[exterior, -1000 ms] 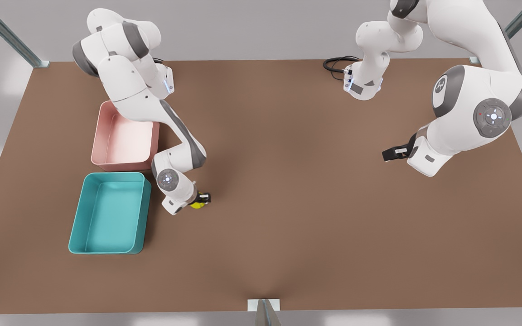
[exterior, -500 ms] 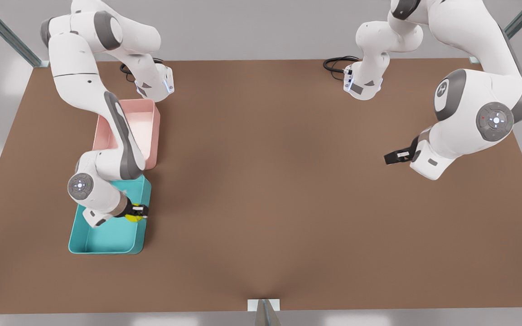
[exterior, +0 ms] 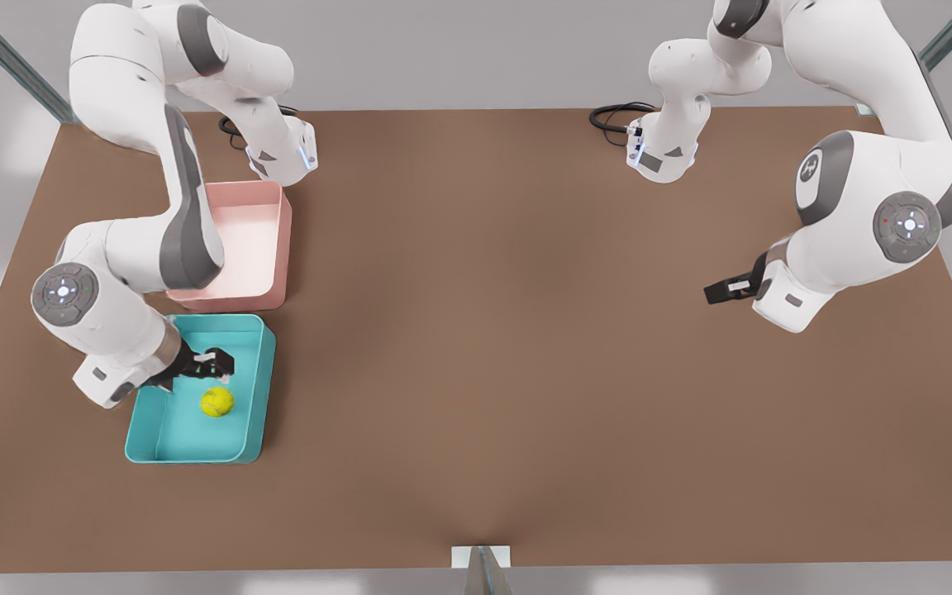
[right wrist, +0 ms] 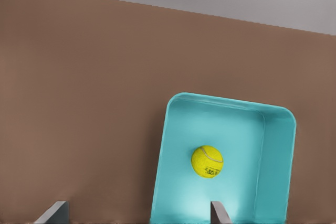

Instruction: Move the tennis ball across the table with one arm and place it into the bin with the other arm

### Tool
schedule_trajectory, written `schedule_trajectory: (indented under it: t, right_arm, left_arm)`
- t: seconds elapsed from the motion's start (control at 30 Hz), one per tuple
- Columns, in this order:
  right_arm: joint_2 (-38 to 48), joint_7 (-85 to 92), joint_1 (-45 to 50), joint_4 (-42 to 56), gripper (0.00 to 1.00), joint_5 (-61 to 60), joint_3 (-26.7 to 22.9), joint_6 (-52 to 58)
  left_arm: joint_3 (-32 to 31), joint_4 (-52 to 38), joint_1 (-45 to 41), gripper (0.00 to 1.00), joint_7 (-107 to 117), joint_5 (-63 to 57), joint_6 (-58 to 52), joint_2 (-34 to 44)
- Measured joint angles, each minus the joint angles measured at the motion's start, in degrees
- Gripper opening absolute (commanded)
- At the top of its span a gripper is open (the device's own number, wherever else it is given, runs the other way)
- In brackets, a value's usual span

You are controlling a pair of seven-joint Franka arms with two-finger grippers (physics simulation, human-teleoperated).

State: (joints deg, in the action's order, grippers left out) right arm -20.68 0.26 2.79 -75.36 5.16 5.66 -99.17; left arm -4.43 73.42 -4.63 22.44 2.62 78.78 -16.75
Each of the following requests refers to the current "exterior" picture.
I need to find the teal tray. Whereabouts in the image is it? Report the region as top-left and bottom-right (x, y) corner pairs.
(125, 314), (277, 464)

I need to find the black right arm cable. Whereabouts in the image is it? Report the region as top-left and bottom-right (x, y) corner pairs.
(218, 104), (302, 151)

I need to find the yellow tennis ball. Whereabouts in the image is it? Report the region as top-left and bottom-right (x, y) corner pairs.
(200, 387), (236, 419)

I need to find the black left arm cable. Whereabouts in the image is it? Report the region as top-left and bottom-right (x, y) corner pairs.
(589, 102), (659, 149)

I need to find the pink tray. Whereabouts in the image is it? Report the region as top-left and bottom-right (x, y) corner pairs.
(166, 181), (293, 312)

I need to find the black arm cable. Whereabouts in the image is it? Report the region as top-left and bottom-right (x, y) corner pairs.
(218, 104), (302, 151)
(589, 102), (659, 149)

